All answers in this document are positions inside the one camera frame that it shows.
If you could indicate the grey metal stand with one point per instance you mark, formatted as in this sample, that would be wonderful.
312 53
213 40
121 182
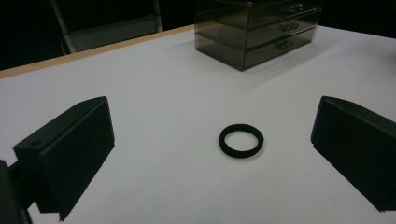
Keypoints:
112 32

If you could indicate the smoky clear drawer organizer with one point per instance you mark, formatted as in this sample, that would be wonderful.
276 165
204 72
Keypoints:
264 46

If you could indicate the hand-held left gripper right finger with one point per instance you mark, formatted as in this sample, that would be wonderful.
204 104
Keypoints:
358 149

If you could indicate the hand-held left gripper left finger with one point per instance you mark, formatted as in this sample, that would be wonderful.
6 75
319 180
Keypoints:
71 146

